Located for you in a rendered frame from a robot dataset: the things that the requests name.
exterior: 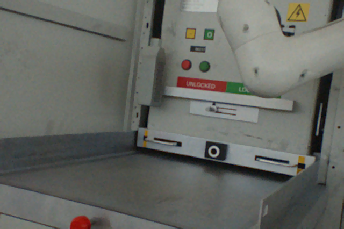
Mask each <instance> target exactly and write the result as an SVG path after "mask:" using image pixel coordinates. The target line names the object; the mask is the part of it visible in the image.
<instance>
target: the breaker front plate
mask: <svg viewBox="0 0 344 229"><path fill-rule="evenodd" d="M272 2H273V5H274V7H275V8H276V9H277V10H278V12H279V13H280V16H281V24H283V25H284V26H285V28H286V27H287V26H291V25H295V26H296V28H295V35H298V34H300V33H302V32H304V31H307V30H310V29H313V28H316V27H319V26H322V25H324V24H325V21H326V13H327V6H328V2H329V0H272ZM289 3H311V4H310V7H309V15H308V20H307V22H286V18H287V13H288V6H289ZM180 8H181V0H165V7H164V14H163V15H164V16H163V21H162V30H161V31H162V32H161V39H162V46H161V48H164V51H165V56H166V66H165V71H164V80H163V85H165V86H171V87H177V79H178V76H179V77H189V78H198V79H205V80H220V81H229V82H239V83H242V80H241V76H240V73H239V70H238V66H237V63H236V59H235V56H234V53H233V51H232V49H231V47H230V44H229V42H228V40H227V38H226V36H225V34H224V32H223V31H222V29H221V27H220V25H219V22H218V17H217V13H215V12H188V11H180ZM186 28H196V34H195V39H185V33H186ZM205 29H211V30H214V37H213V40H204V32H205ZM190 46H200V47H205V53H198V52H190ZM185 59H189V60H190V61H191V63H192V66H191V68H190V69H189V70H183V69H182V67H181V63H182V61H183V60H185ZM202 61H207V62H209V64H210V69H209V71H207V72H202V71H200V67H199V66H200V63H201V62H202ZM315 83H316V79H315V80H312V81H310V82H308V83H305V84H303V85H301V86H300V87H298V88H295V89H293V90H291V91H289V92H287V93H285V94H283V95H281V99H288V100H293V101H296V103H295V110H294V111H289V110H280V109H272V108H264V107H259V106H250V105H242V104H233V103H225V102H213V101H205V100H200V99H192V98H183V97H176V96H167V95H162V96H161V105H160V106H150V114H149V122H148V129H151V130H158V131H164V132H170V133H176V134H182V135H188V136H192V137H198V138H205V139H211V140H218V141H223V142H230V143H234V144H240V145H247V146H253V147H260V148H266V149H272V150H276V151H283V152H289V153H296V154H303V155H305V150H306V142H307V135H308V130H309V123H310V116H311V109H312V101H313V94H314V86H315ZM213 103H216V105H212V104H213ZM211 106H216V107H221V108H229V109H236V116H234V115H229V114H222V113H211V112H207V111H206V110H205V108H206V107H211Z"/></svg>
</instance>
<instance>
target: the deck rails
mask: <svg viewBox="0 0 344 229"><path fill-rule="evenodd" d="M138 132H139V130H134V131H115V132H96V133H76V134H57V135H36V136H26V137H15V138H0V176H5V175H10V174H16V173H23V172H27V171H34V170H41V169H48V168H55V167H58V166H65V165H70V164H76V163H83V162H90V161H97V160H104V159H110V158H116V157H121V156H128V155H134V154H140V153H147V152H151V151H148V150H145V149H142V147H139V146H137V141H138ZM319 162H320V159H318V160H317V161H316V162H314V163H313V164H311V165H309V166H308V167H307V168H305V169H304V170H302V171H301V172H300V173H298V174H297V175H296V176H294V177H293V178H291V179H290V180H288V181H286V182H285V183H283V184H282V185H281V186H279V187H278V188H277V189H275V190H274V191H273V192H271V193H270V194H268V195H267V196H265V197H264V198H263V199H261V204H260V212H259V218H257V220H256V221H254V222H253V223H252V224H251V225H250V226H249V227H248V228H246V229H279V228H280V227H281V226H282V225H283V224H284V223H285V221H286V220H287V219H288V218H289V217H290V216H291V215H292V214H293V212H294V211H295V210H296V209H297V208H298V207H299V206H300V205H301V203H302V202H303V201H304V200H305V198H306V197H307V196H308V195H309V194H310V193H311V192H312V191H313V189H314V188H315V187H316V186H317V185H318V183H317V176H318V169H319ZM264 207H266V209H265V213H264V214H263V208H264Z"/></svg>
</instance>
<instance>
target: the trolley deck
mask: <svg viewBox="0 0 344 229"><path fill-rule="evenodd" d="M288 180H290V179H287V178H285V177H279V176H273V175H267V174H261V173H256V172H253V171H247V170H241V169H236V168H230V167H225V166H220V165H216V164H210V163H205V162H199V161H194V160H189V159H183V158H178V157H174V156H169V155H163V154H159V153H153V152H147V153H140V154H134V155H128V156H121V157H116V158H110V159H104V160H97V161H90V162H83V163H76V164H70V165H65V166H58V167H55V168H48V169H41V170H34V171H27V172H23V173H16V174H10V175H5V176H0V213H2V214H5V215H8V216H12V217H15V218H19V219H22V220H26V221H30V222H34V223H37V224H41V225H45V226H48V227H52V228H55V229H70V222H71V220H72V219H74V218H75V217H78V216H86V217H88V218H89V219H93V220H94V221H95V222H94V224H92V225H91V229H246V228H248V227H249V226H250V225H251V224H252V223H253V222H254V221H256V220H257V218H259V212H260V204H261V199H263V198H264V197H265V196H267V195H268V194H270V193H271V192H273V191H274V190H275V189H277V188H278V187H279V186H281V185H282V184H283V183H285V182H286V181H288ZM328 189H329V185H328V186H327V187H326V186H323V185H319V184H318V185H317V186H316V187H315V188H314V189H313V191H312V192H311V193H310V194H309V195H308V196H307V197H306V198H305V200H304V201H303V202H302V203H301V205H300V206H299V207H298V208H297V209H296V210H295V211H294V212H293V214H292V215H291V216H290V217H289V218H288V219H287V220H286V221H285V223H284V224H283V225H282V226H281V227H280V228H279V229H314V228H315V226H316V224H317V222H318V221H319V219H320V217H321V215H322V214H323V212H324V211H325V209H326V207H327V196H328Z"/></svg>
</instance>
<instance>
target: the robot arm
mask: <svg viewBox="0 0 344 229"><path fill-rule="evenodd" d="M217 17H218V22H219V25H220V27H221V29H222V31H223V32H224V34H225V36H226V38H227V40H228V42H229V44H230V47H231V49H232V51H233V53H234V56H235V59H236V64H237V66H238V70H239V73H240V76H241V80H242V82H243V84H244V86H245V88H246V89H247V90H248V91H249V92H250V93H251V94H253V95H254V96H257V97H261V98H275V97H279V96H281V95H283V94H285V93H287V92H289V91H291V90H293V89H295V88H298V87H300V86H301V85H303V84H305V83H308V82H310V81H312V80H315V79H317V78H320V77H322V76H325V75H327V74H330V73H333V72H335V71H337V70H340V69H344V17H343V18H341V19H338V20H335V21H333V22H330V23H327V24H324V25H322V26H319V27H316V28H313V29H310V30H307V31H304V32H302V33H300V34H298V35H295V28H296V26H295V25H291V26H287V27H286V28H285V26H284V25H283V24H281V16H280V13H279V12H278V10H277V9H276V8H275V7H274V5H273V2H272V0H220V1H219V3H218V8H217Z"/></svg>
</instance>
